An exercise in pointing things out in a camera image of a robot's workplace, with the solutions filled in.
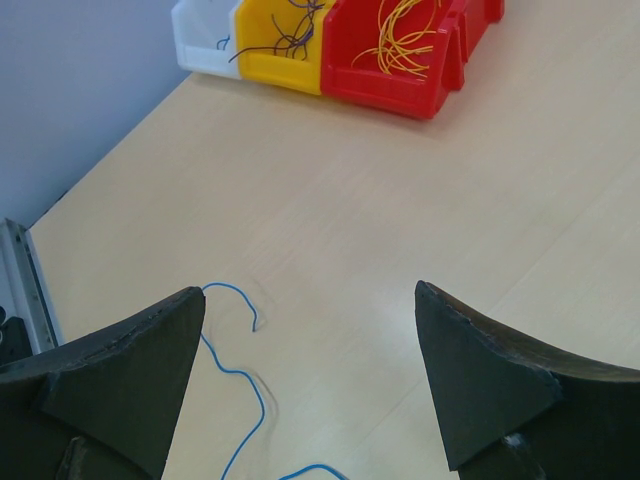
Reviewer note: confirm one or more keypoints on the red plastic bin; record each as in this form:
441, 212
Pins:
404, 57

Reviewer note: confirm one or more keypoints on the white plastic bin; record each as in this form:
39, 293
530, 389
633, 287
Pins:
204, 36

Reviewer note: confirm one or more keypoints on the aluminium rail frame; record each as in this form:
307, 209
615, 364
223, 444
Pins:
24, 293

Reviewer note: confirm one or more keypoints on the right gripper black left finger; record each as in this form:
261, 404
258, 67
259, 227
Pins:
106, 405

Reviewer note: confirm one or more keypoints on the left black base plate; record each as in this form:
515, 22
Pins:
15, 342

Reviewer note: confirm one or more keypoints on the yellow plastic bin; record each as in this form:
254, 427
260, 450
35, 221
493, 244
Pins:
279, 42

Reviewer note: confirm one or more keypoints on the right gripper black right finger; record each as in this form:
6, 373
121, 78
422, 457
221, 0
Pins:
510, 406

